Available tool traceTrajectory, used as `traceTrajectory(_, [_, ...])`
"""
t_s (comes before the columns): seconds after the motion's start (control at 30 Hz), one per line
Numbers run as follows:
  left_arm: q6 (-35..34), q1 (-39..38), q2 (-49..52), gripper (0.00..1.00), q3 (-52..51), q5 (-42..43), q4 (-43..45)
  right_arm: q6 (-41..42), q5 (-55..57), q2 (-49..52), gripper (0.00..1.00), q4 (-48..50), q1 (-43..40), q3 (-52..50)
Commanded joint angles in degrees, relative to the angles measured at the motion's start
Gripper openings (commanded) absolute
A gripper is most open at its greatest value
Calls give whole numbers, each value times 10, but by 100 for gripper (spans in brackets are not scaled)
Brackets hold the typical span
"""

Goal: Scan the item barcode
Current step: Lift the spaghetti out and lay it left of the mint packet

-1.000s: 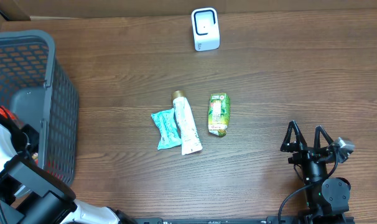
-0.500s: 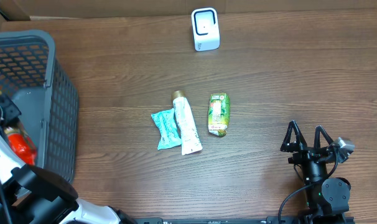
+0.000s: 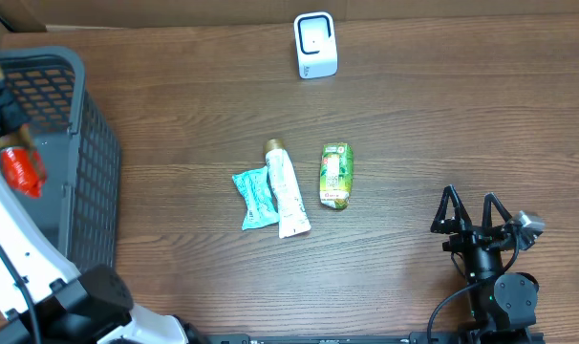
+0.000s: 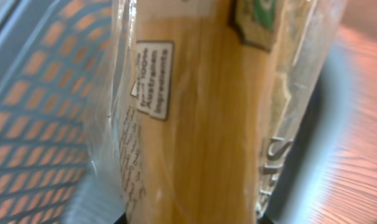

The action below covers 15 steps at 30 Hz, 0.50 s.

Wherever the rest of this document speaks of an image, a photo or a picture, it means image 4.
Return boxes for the spaghetti packet red ends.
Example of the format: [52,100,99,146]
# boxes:
[85,0,346,224]

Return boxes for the grey plastic basket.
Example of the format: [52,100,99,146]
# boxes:
[0,0,354,224]

